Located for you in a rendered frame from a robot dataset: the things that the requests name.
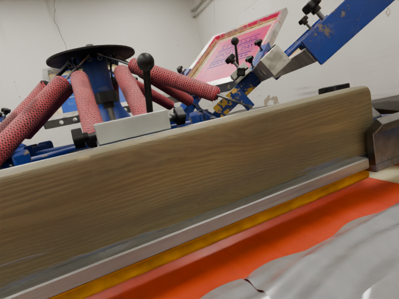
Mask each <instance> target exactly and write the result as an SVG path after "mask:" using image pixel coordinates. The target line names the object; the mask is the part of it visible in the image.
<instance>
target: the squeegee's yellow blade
mask: <svg viewBox="0 0 399 299"><path fill-rule="evenodd" d="M363 171H365V170H363ZM363 171H360V172H358V173H356V174H359V173H361V172H363ZM356 174H353V175H351V176H354V175H356ZM351 176H348V177H346V178H349V177H351ZM346 178H343V179H341V180H338V181H336V182H334V183H337V182H339V181H342V180H344V179H346ZM334 183H331V184H329V185H332V184H334ZM329 185H326V186H324V187H327V186H329ZM324 187H321V188H319V189H317V190H320V189H322V188H324ZM317 190H314V191H311V192H309V193H306V194H304V195H302V196H305V195H308V194H310V193H312V192H315V191H317ZM302 196H299V197H297V198H294V199H292V200H289V201H287V202H285V203H288V202H290V201H293V200H295V199H298V198H300V197H302ZM285 203H282V204H279V205H277V206H275V207H272V208H270V209H267V210H265V211H262V212H260V213H258V214H255V215H253V216H250V217H247V218H245V219H243V220H240V221H238V222H235V223H233V224H230V225H228V226H226V227H223V228H221V229H218V230H216V231H213V232H211V233H208V234H206V235H204V236H201V237H198V238H196V239H194V240H191V241H189V242H187V243H184V244H181V245H179V246H176V247H174V248H172V249H169V250H167V251H165V252H162V253H159V254H157V255H155V256H152V257H149V258H147V259H145V260H142V261H140V262H137V263H135V264H133V265H130V266H127V267H125V268H123V269H120V270H118V271H116V272H113V273H110V274H108V275H105V276H103V277H101V278H98V279H95V280H93V281H91V282H88V283H86V284H84V285H81V286H79V287H76V288H74V289H71V290H69V291H66V292H63V293H62V294H59V295H56V296H54V297H52V298H49V299H54V298H56V297H59V296H61V295H64V294H66V293H68V292H71V291H73V290H76V289H78V288H81V287H83V286H86V285H88V284H90V283H93V282H96V281H98V280H100V279H103V278H105V277H107V276H110V275H113V274H114V273H117V272H120V271H122V270H124V269H127V268H130V267H132V266H134V265H137V264H139V263H142V262H144V261H146V260H149V259H152V258H154V257H156V256H159V255H162V254H163V253H166V252H169V251H171V250H173V249H176V248H178V247H180V246H183V245H186V244H188V243H190V242H193V241H195V240H198V239H200V238H203V237H205V236H208V235H210V234H212V233H215V232H217V231H220V230H222V229H224V228H227V227H229V226H232V225H234V224H237V223H239V222H242V221H244V220H247V219H249V218H252V217H254V216H256V215H259V214H261V213H263V212H266V211H269V210H271V209H273V208H276V207H278V206H280V205H283V204H285Z"/></svg>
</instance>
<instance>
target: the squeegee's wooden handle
mask: <svg viewBox="0 0 399 299"><path fill-rule="evenodd" d="M371 124H373V114H372V101H371V92H370V90H369V88H368V87H366V86H364V85H363V86H358V87H350V88H345V89H342V90H337V91H332V92H329V93H324V94H320V95H317V96H312V97H307V98H303V99H299V100H295V101H290V102H287V103H282V104H278V105H275V106H270V107H265V108H262V109H257V110H253V111H250V112H244V113H240V114H236V115H233V116H228V117H223V118H220V119H215V120H211V121H208V122H202V123H198V124H195V125H190V126H186V127H182V128H178V129H173V130H170V131H165V132H160V133H156V134H153V135H148V136H144V137H140V138H135V139H131V140H128V141H123V142H118V143H115V144H111V145H106V146H103V147H98V148H93V149H89V150H86V151H81V152H76V153H73V154H68V155H64V156H61V157H56V158H51V159H48V160H44V161H39V162H36V163H31V164H26V165H23V166H19V167H14V168H9V169H6V170H2V171H0V290H1V289H3V288H6V287H8V286H11V285H14V284H17V283H19V282H22V281H25V280H27V279H30V278H32V277H35V276H38V275H41V274H43V273H46V272H49V271H51V270H54V269H56V268H60V267H61V266H65V265H67V264H70V263H72V262H75V261H78V260H80V259H83V258H85V257H89V256H91V255H94V254H96V253H99V252H102V251H104V250H107V249H110V248H113V247H115V246H118V245H120V244H123V243H126V242H128V241H131V240H134V239H136V238H139V237H142V236H144V235H147V234H150V233H153V232H155V231H158V230H161V229H163V228H166V227H168V226H171V225H173V224H177V223H179V222H182V221H184V220H187V219H190V218H192V217H196V216H197V215H201V214H203V213H206V212H208V211H211V210H214V209H216V208H219V207H221V206H225V205H227V204H230V203H232V202H235V201H238V200H240V199H243V198H246V197H248V196H251V195H254V194H256V193H259V192H262V191H264V190H267V189H270V188H272V187H275V186H278V185H281V184H283V183H286V182H289V181H291V180H294V179H296V178H299V177H302V176H305V175H307V174H310V173H313V172H315V171H318V170H320V169H323V168H326V167H329V166H331V165H334V164H337V163H339V162H342V161H344V160H348V159H349V158H353V157H355V156H357V157H366V158H368V151H367V143H366V130H367V129H368V127H370V125H371Z"/></svg>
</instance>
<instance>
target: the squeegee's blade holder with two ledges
mask: <svg viewBox="0 0 399 299"><path fill-rule="evenodd" d="M367 168H369V159H368V158H366V157H357V156H355V157H353V158H349V159H348V160H344V161H342V162H339V163H337V164H334V165H331V166H329V167H326V168H323V169H320V170H318V171H315V172H313V173H310V174H307V175H305V176H302V177H299V178H296V179H294V180H291V181H289V182H286V183H283V184H281V185H278V186H275V187H272V188H270V189H267V190H264V191H262V192H259V193H256V194H254V195H251V196H248V197H246V198H243V199H240V200H238V201H235V202H232V203H230V204H227V205H225V206H221V207H219V208H216V209H214V210H211V211H208V212H206V213H203V214H201V215H197V216H196V217H192V218H190V219H187V220H184V221H182V222H179V223H177V224H173V225H171V226H168V227H166V228H163V229H161V230H158V231H155V232H153V233H150V234H147V235H144V236H142V237H139V238H136V239H134V240H131V241H128V242H126V243H123V244H120V245H118V246H115V247H113V248H110V249H107V250H104V251H102V252H99V253H96V254H94V255H91V256H89V257H85V258H83V259H80V260H78V261H75V262H72V263H70V264H67V265H65V266H61V267H60V268H56V269H54V270H51V271H49V272H46V273H43V274H41V275H38V276H35V277H32V278H30V279H27V280H25V281H22V282H19V283H17V284H14V285H11V286H8V287H6V288H3V289H1V290H0V299H49V298H52V297H54V296H56V295H59V294H62V293H63V292H66V291H69V290H71V289H74V288H76V287H79V286H81V285H84V284H86V283H88V282H91V281H93V280H95V279H98V278H101V277H103V276H105V275H108V274H110V273H113V272H116V271H118V270H120V269H123V268H125V267H127V266H130V265H133V264H135V263H137V262H140V261H142V260H145V259H147V258H149V257H152V256H155V255H157V254H159V253H162V252H165V251H167V250H169V249H172V248H174V247H176V246H179V245H181V244H184V243H187V242H189V241H191V240H194V239H196V238H198V237H201V236H204V235H206V234H208V233H211V232H213V231H216V230H218V229H221V228H223V227H226V226H228V225H230V224H233V223H235V222H238V221H240V220H243V219H245V218H247V217H250V216H253V215H255V214H258V213H260V212H262V211H265V210H267V209H270V208H272V207H275V206H277V205H279V204H282V203H285V202H287V201H289V200H292V199H294V198H297V197H299V196H302V195H304V194H306V193H309V192H311V191H314V190H317V189H319V188H321V187H324V186H326V185H329V184H331V183H334V182H336V181H338V180H341V179H343V178H346V177H348V176H351V175H353V174H356V173H358V172H360V171H363V170H366V169H367Z"/></svg>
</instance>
